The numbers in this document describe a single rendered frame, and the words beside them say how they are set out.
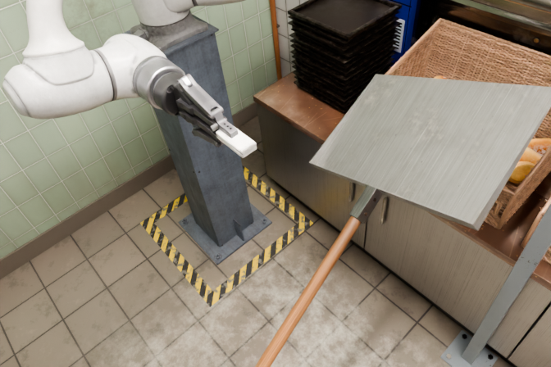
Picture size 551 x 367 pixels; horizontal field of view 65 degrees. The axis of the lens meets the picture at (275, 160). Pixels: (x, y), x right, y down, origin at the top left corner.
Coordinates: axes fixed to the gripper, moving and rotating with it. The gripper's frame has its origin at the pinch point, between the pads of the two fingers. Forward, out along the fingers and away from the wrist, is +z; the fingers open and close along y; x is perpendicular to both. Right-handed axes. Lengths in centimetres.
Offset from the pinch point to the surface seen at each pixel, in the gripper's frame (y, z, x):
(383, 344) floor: 117, 15, -35
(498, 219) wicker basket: 56, 27, -62
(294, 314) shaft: 51, 9, -1
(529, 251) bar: 47, 38, -50
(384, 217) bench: 77, -5, -55
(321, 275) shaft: 46.7, 7.9, -10.7
